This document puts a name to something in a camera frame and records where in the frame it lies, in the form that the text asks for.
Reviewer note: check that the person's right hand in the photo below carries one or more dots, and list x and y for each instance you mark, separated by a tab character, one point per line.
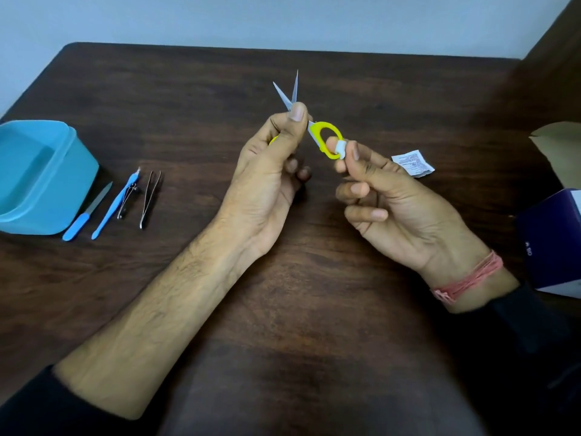
399	213

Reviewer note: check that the person's left hand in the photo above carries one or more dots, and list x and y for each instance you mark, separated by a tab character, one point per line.
258	186

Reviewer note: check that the person's left thumb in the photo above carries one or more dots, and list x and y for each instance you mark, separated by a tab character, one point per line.
289	131

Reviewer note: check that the person's right middle finger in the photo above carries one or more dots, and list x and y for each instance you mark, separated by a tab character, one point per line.
340	166

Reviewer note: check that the person's right thumb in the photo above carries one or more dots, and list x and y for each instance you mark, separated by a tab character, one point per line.
368	161

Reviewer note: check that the person's right little finger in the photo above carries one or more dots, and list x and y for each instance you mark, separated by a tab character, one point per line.
365	215

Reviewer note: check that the white cleaning pad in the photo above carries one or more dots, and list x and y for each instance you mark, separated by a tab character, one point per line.
341	149

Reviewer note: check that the person's left forearm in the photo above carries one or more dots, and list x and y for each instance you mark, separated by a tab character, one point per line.
159	313

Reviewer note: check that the person's right forearm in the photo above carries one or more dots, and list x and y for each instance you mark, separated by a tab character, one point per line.
476	290

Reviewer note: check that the white torn sachet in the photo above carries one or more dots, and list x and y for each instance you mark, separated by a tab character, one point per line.
413	163

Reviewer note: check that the red thread wristband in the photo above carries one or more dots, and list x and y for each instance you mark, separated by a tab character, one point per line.
470	279

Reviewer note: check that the silver tweezers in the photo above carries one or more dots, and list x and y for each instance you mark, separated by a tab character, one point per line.
149	199

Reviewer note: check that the silver nail clipper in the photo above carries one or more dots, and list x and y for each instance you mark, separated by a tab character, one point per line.
126	200

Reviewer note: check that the dark blue box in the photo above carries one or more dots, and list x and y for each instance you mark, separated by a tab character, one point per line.
551	240

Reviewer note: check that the blue cuticle pusher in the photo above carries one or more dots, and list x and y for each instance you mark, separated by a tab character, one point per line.
113	206

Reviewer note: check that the brown paper bag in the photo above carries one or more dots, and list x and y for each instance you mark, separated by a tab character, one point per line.
560	149

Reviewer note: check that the black right sleeve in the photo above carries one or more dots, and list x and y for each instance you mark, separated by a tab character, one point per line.
522	358

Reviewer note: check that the black sleeve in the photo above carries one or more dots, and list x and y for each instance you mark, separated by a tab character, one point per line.
522	358
41	410

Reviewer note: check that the blue plastic container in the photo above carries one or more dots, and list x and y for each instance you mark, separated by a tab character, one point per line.
41	181

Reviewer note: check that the black left sleeve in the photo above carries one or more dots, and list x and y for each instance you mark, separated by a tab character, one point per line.
41	410

